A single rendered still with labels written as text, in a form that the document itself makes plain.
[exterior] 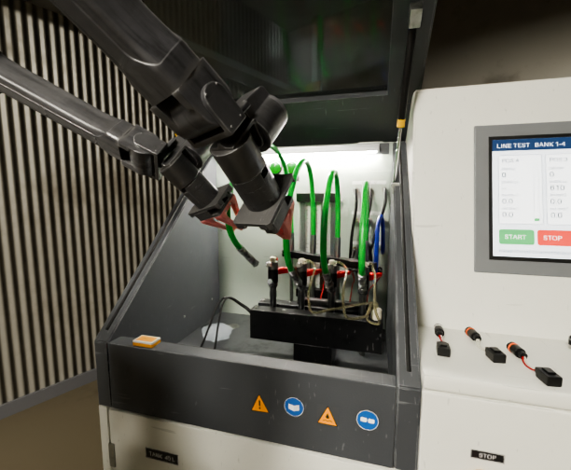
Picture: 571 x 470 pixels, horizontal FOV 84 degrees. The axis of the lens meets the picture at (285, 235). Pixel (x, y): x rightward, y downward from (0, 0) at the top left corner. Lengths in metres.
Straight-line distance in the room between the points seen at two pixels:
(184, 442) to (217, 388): 0.16
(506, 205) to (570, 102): 0.27
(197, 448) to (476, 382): 0.57
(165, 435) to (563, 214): 1.00
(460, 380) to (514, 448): 0.13
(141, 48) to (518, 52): 3.03
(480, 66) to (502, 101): 2.29
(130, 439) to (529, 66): 3.19
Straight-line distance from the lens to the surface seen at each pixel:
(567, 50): 3.22
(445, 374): 0.65
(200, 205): 0.68
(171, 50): 0.39
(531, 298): 0.89
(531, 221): 0.89
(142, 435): 0.92
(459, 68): 3.29
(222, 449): 0.82
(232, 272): 1.24
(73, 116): 0.74
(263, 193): 0.44
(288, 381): 0.67
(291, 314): 0.84
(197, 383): 0.76
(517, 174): 0.91
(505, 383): 0.67
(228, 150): 0.41
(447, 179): 0.87
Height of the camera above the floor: 1.28
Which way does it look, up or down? 7 degrees down
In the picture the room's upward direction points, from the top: straight up
